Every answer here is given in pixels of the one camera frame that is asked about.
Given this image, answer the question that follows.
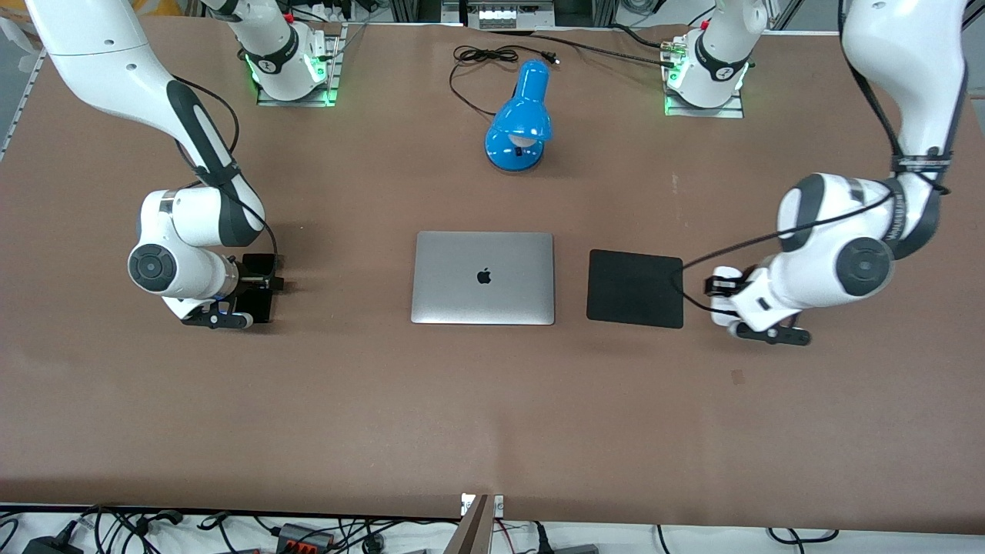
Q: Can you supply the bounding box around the white computer mouse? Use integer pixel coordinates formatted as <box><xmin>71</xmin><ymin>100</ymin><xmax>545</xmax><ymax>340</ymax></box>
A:
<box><xmin>709</xmin><ymin>265</ymin><xmax>744</xmax><ymax>329</ymax></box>

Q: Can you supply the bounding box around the black mouse pad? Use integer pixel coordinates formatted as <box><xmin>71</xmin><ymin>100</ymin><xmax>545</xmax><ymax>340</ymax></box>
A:
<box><xmin>586</xmin><ymin>249</ymin><xmax>685</xmax><ymax>330</ymax></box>

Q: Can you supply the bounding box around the silver closed laptop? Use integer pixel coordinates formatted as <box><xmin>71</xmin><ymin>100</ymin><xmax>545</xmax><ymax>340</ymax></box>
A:
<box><xmin>410</xmin><ymin>231</ymin><xmax>556</xmax><ymax>326</ymax></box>

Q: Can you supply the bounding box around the black orange power adapter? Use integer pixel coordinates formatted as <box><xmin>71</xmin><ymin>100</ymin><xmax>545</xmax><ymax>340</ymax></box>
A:
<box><xmin>277</xmin><ymin>522</ymin><xmax>336</xmax><ymax>552</ymax></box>

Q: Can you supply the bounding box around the blue desk lamp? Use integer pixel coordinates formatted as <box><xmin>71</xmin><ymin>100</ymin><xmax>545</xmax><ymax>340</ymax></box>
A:
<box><xmin>484</xmin><ymin>59</ymin><xmax>553</xmax><ymax>172</ymax></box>

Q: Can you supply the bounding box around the black power brick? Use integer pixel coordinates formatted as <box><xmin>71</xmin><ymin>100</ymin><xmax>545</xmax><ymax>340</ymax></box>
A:
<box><xmin>22</xmin><ymin>534</ymin><xmax>82</xmax><ymax>554</ymax></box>

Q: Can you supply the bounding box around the grey electronics box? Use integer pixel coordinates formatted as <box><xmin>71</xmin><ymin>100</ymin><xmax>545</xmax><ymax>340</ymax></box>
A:
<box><xmin>477</xmin><ymin>0</ymin><xmax>556</xmax><ymax>30</ymax></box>

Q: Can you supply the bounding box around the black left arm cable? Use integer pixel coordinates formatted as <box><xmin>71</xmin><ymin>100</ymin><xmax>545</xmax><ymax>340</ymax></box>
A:
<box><xmin>679</xmin><ymin>23</ymin><xmax>951</xmax><ymax>315</ymax></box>

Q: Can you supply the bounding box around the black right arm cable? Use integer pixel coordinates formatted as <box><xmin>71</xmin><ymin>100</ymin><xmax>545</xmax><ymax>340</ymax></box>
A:
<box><xmin>171</xmin><ymin>75</ymin><xmax>279</xmax><ymax>289</ymax></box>

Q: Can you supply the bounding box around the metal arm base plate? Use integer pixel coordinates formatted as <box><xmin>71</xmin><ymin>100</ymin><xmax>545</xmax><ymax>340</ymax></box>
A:
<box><xmin>663</xmin><ymin>35</ymin><xmax>746</xmax><ymax>118</ymax></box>
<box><xmin>256</xmin><ymin>23</ymin><xmax>349</xmax><ymax>107</ymax></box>

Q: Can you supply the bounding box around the black looped floor cable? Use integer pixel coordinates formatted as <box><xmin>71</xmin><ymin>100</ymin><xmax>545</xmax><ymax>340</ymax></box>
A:
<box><xmin>766</xmin><ymin>526</ymin><xmax>840</xmax><ymax>546</ymax></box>

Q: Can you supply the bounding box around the black cable to arm base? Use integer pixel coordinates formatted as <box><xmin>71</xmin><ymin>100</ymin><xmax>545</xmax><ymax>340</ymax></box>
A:
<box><xmin>481</xmin><ymin>28</ymin><xmax>679</xmax><ymax>70</ymax></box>

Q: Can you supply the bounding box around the aluminium table edge rail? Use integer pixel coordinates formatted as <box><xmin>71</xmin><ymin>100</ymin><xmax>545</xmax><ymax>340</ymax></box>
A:
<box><xmin>0</xmin><ymin>48</ymin><xmax>45</xmax><ymax>161</ymax></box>

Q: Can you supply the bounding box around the black lamp power cord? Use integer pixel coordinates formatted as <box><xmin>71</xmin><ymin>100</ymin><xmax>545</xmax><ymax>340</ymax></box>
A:
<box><xmin>449</xmin><ymin>45</ymin><xmax>561</xmax><ymax>118</ymax></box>

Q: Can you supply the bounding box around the white stand bracket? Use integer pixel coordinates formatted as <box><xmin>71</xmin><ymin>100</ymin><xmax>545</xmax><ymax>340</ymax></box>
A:
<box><xmin>460</xmin><ymin>493</ymin><xmax>505</xmax><ymax>518</ymax></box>

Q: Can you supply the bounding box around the brown camera stand post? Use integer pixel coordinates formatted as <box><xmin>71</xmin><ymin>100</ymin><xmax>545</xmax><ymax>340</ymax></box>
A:
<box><xmin>445</xmin><ymin>494</ymin><xmax>493</xmax><ymax>554</ymax></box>

